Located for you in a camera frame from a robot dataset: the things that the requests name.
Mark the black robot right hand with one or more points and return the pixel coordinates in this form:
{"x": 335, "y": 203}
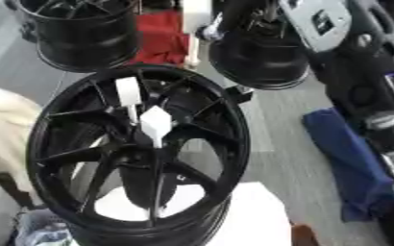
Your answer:
{"x": 237, "y": 12}

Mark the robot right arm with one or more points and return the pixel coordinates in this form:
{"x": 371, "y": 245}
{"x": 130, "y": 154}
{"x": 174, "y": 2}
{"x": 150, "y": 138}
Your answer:
{"x": 363, "y": 93}

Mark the black wheel rim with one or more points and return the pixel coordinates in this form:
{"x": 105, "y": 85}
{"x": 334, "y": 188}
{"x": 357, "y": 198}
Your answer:
{"x": 88, "y": 38}
{"x": 259, "y": 64}

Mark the large black spoked wheel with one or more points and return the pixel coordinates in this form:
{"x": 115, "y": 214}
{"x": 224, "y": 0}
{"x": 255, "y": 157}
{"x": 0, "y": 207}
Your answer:
{"x": 209, "y": 105}

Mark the white pin with rectangular head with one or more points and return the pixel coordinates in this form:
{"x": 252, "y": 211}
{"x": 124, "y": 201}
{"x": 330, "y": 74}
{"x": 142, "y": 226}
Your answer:
{"x": 128, "y": 91}

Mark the white pin with pointed head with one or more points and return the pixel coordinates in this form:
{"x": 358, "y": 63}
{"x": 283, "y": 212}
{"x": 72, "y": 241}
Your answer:
{"x": 156, "y": 123}

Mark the red cloth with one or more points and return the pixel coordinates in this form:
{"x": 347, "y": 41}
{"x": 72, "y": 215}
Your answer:
{"x": 161, "y": 38}

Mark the small black block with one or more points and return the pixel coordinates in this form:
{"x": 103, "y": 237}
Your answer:
{"x": 239, "y": 93}

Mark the blue cloth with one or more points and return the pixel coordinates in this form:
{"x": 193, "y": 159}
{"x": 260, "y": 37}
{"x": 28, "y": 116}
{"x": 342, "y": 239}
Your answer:
{"x": 346, "y": 153}

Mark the brown wooden piece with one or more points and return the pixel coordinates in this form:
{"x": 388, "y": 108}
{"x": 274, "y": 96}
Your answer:
{"x": 302, "y": 236}

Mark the cream fabric bundle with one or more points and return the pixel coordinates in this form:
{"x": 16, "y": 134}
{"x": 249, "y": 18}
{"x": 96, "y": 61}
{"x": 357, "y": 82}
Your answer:
{"x": 7, "y": 128}

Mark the grey blue bag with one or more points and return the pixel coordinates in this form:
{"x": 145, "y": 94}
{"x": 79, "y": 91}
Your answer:
{"x": 40, "y": 229}

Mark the white post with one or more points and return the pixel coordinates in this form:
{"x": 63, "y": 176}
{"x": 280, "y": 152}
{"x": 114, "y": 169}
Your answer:
{"x": 196, "y": 12}

